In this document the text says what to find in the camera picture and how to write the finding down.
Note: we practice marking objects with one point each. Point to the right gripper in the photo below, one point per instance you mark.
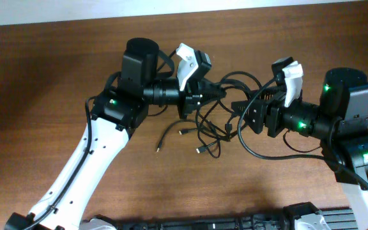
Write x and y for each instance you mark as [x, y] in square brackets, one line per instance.
[273, 115]

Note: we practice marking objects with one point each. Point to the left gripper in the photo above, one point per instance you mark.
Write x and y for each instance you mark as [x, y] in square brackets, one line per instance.
[193, 95]

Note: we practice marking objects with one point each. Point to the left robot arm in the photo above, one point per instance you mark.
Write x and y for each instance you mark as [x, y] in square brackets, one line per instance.
[147, 77]

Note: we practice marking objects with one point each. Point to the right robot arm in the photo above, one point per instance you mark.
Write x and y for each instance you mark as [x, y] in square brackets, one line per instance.
[339, 122]

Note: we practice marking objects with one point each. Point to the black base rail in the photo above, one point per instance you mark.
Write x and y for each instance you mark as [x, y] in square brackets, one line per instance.
[295, 216]

